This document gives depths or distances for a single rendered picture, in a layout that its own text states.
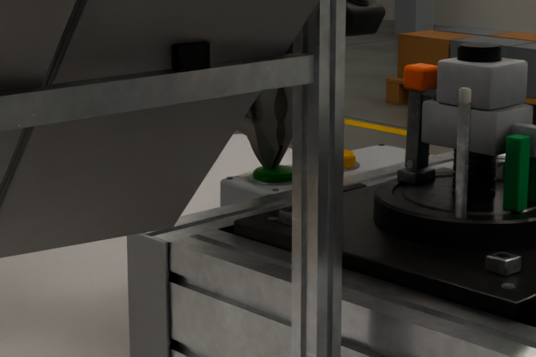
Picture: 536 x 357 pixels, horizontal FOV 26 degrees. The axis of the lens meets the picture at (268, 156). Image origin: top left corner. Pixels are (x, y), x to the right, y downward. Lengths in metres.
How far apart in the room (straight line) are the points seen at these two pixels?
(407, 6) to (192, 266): 9.24
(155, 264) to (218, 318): 0.07
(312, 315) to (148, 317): 0.22
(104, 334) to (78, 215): 0.26
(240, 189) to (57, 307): 0.18
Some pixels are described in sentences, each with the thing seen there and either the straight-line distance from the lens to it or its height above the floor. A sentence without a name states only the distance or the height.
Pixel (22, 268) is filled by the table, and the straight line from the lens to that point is 1.10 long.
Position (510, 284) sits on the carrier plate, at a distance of 0.70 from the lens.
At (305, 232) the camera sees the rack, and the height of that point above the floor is 1.01.
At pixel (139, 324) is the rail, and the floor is 0.89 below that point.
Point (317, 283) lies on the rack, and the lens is 0.64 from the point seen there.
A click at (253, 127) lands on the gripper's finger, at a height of 1.01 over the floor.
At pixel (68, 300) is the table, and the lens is 1.01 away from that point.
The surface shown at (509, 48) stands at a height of 0.39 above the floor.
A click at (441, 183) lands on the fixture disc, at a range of 0.85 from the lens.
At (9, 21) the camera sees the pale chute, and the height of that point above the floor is 1.15.
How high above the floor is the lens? 1.19
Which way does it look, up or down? 13 degrees down
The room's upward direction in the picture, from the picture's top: straight up
